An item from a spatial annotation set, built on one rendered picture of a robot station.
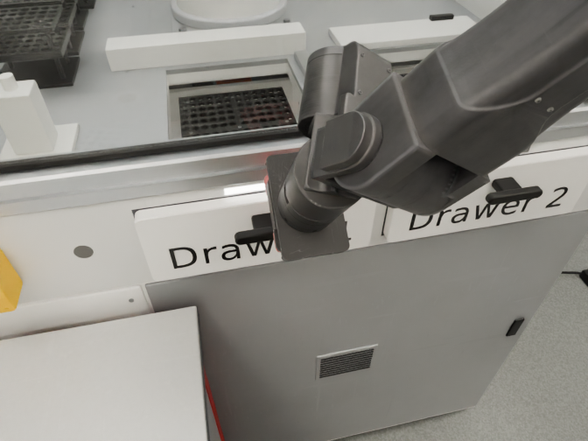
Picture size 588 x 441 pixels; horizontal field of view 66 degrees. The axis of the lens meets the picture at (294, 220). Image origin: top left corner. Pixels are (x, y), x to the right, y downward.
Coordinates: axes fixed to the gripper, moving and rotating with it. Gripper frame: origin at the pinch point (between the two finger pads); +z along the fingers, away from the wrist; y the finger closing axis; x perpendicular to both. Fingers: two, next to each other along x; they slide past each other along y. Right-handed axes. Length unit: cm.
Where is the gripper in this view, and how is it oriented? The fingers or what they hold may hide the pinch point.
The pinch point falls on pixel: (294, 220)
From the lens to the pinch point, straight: 51.7
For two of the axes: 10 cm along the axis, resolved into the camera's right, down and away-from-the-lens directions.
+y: -1.7, -9.7, 1.6
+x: -9.7, 1.4, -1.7
